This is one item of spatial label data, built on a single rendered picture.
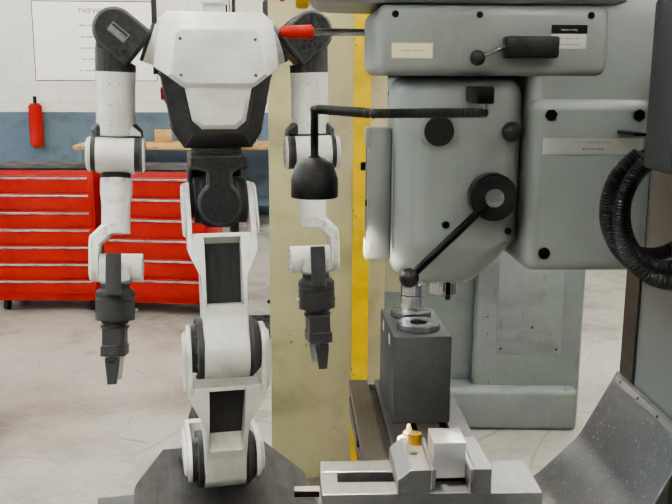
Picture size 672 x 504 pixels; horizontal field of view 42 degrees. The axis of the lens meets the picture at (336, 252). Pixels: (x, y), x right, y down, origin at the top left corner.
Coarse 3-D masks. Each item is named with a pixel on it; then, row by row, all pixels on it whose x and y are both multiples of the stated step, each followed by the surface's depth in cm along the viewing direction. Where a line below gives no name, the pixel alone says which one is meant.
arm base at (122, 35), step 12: (108, 12) 189; (120, 12) 189; (96, 24) 189; (108, 24) 189; (120, 24) 190; (132, 24) 190; (96, 36) 189; (108, 36) 190; (120, 36) 190; (132, 36) 191; (144, 36) 191; (108, 48) 190; (120, 48) 191; (132, 48) 191; (120, 60) 192; (132, 60) 196
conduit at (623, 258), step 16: (624, 160) 119; (640, 160) 113; (608, 176) 121; (624, 176) 120; (640, 176) 113; (608, 192) 120; (624, 192) 113; (608, 208) 120; (624, 208) 114; (608, 224) 121; (624, 224) 114; (608, 240) 121; (624, 240) 115; (624, 256) 116; (640, 256) 118; (656, 256) 125; (640, 272) 116; (656, 272) 117
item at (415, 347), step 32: (384, 320) 191; (416, 320) 184; (384, 352) 191; (416, 352) 177; (448, 352) 178; (384, 384) 192; (416, 384) 178; (448, 384) 179; (416, 416) 180; (448, 416) 180
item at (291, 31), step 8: (280, 32) 143; (288, 32) 143; (296, 32) 143; (304, 32) 143; (312, 32) 143; (320, 32) 144; (328, 32) 144; (336, 32) 144; (344, 32) 144; (352, 32) 144; (360, 32) 144
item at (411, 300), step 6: (402, 288) 190; (402, 294) 190; (408, 294) 189; (414, 294) 189; (420, 294) 190; (402, 300) 190; (408, 300) 189; (414, 300) 189; (420, 300) 190; (402, 306) 190; (408, 306) 189; (414, 306) 189; (420, 306) 190
